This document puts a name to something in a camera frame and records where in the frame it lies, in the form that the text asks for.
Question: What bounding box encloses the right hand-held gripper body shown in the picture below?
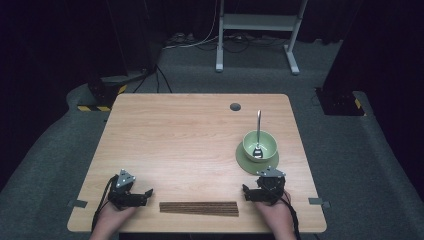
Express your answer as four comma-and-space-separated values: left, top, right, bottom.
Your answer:
253, 166, 287, 205

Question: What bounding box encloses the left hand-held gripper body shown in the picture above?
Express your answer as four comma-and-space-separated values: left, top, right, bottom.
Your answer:
107, 168, 148, 211

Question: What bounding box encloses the green ceramic bowl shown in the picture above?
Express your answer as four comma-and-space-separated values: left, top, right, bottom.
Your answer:
242, 129, 279, 163

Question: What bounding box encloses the row of brown chopsticks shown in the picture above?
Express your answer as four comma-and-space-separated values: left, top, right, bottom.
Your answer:
159, 201, 240, 218

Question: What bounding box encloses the person's left hand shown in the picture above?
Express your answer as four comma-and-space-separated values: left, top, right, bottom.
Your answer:
98, 199, 139, 232

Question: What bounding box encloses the person's right hand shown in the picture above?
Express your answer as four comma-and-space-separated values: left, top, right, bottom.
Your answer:
253, 191, 295, 235

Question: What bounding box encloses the grey tape piece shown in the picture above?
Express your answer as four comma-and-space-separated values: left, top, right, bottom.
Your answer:
67, 198, 89, 209
307, 197, 331, 210

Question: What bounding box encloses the metal spoon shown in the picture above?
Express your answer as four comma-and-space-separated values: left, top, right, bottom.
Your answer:
252, 109, 265, 159

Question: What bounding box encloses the black stand with hazard tape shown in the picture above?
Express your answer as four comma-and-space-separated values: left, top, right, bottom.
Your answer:
77, 0, 158, 113

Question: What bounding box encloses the black stand base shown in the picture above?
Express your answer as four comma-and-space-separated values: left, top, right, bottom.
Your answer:
314, 87, 366, 117

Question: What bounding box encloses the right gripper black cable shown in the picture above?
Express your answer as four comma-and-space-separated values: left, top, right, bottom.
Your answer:
279, 190, 303, 240

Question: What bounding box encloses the black floor cable bundle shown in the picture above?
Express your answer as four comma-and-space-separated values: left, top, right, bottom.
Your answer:
194, 31, 288, 54

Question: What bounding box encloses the white floor cable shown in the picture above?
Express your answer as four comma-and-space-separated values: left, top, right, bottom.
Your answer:
162, 0, 223, 51

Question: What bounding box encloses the white metal stand frame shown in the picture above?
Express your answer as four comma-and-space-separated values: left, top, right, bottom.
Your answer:
215, 0, 310, 76

